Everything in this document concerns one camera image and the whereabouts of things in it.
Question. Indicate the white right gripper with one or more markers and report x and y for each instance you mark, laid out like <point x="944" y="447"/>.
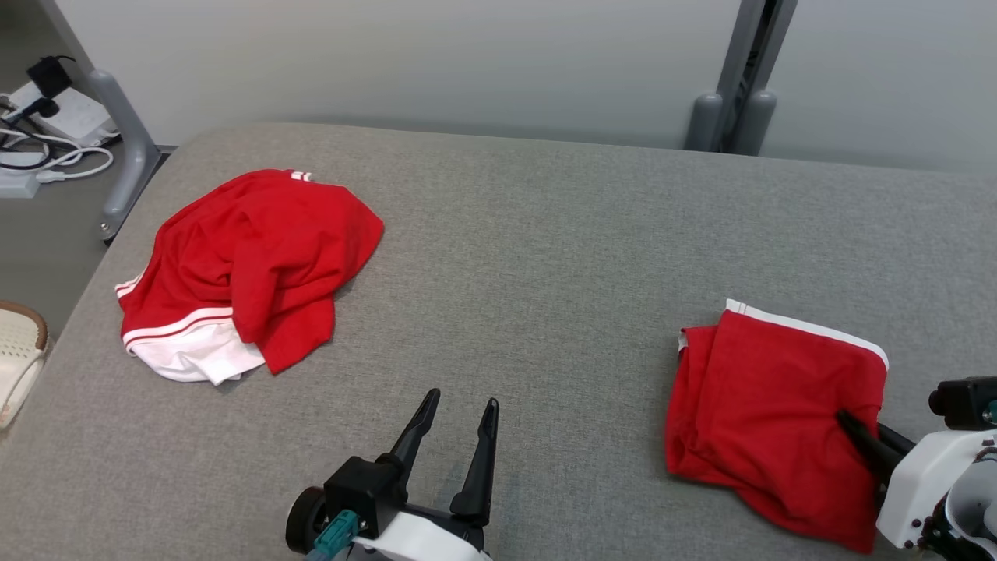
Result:
<point x="923" y="483"/>

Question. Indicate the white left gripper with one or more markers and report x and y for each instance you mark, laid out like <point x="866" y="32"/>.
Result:
<point x="424" y="545"/>

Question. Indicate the red shorts with white trim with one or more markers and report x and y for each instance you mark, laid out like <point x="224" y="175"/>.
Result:
<point x="763" y="413"/>

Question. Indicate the red jersey with white stripes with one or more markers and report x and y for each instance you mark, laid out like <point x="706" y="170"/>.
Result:
<point x="273" y="249"/>

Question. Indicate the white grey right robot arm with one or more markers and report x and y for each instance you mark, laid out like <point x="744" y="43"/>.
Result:
<point x="977" y="506"/>

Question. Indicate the grey partition support leg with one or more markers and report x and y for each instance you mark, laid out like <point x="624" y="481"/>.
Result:
<point x="128" y="156"/>

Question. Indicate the white laundry basket brown rim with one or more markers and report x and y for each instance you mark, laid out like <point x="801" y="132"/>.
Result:
<point x="15" y="351"/>

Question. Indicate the flat white power strip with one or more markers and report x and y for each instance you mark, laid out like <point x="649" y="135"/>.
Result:
<point x="15" y="185"/>

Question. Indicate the black power adapter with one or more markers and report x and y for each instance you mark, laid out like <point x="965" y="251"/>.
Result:
<point x="48" y="75"/>

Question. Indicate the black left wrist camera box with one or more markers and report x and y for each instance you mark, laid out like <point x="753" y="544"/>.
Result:
<point x="362" y="487"/>

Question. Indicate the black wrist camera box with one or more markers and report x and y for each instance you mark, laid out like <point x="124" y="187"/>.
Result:
<point x="362" y="487"/>
<point x="962" y="401"/>

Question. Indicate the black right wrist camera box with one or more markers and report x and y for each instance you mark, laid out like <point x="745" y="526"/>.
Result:
<point x="962" y="401"/>

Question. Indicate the grey partition post with feet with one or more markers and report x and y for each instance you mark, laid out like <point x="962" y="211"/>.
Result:
<point x="709" y="125"/>

